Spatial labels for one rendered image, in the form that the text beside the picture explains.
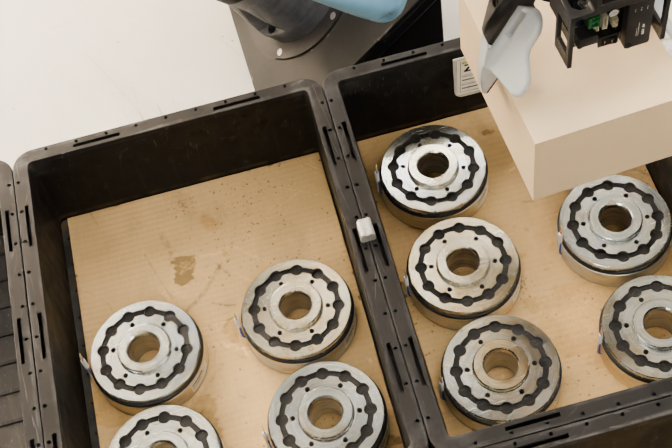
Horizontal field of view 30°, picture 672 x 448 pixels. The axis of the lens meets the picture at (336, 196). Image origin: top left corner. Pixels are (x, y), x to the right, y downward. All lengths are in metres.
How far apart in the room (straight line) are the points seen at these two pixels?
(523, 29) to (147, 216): 0.50
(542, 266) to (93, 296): 0.43
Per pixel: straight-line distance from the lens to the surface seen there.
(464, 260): 1.17
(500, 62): 0.92
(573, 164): 0.95
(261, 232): 1.22
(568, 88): 0.93
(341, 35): 1.33
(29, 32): 1.63
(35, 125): 1.54
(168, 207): 1.26
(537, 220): 1.21
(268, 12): 1.35
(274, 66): 1.41
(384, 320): 1.05
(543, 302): 1.16
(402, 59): 1.20
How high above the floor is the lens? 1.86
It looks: 57 degrees down
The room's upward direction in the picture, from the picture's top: 12 degrees counter-clockwise
